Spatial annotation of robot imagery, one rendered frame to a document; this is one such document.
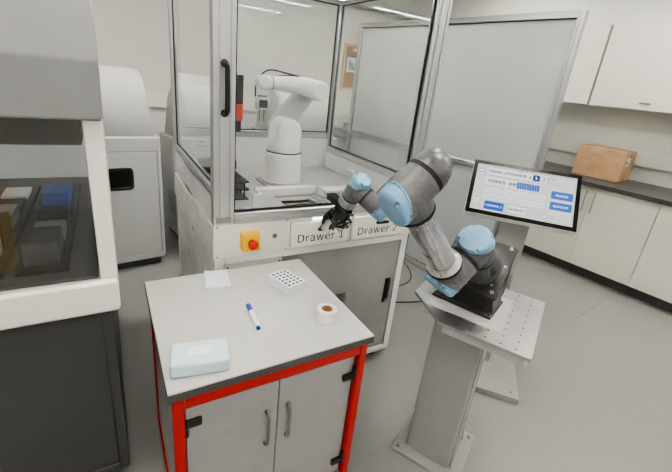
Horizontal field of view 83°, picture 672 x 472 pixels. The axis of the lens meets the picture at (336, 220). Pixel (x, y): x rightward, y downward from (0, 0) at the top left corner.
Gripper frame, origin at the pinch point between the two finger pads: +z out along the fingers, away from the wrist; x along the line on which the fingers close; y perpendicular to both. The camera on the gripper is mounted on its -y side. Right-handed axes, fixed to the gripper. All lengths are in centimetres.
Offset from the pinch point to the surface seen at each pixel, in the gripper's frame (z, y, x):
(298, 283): -2.7, 24.5, -22.5
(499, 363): 55, 74, 112
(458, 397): 8, 80, 33
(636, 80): -45, -89, 328
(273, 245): 10.4, 0.0, -21.9
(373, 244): 17.1, 3.0, 32.8
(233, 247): 9.3, -0.7, -39.1
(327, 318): -14, 43, -22
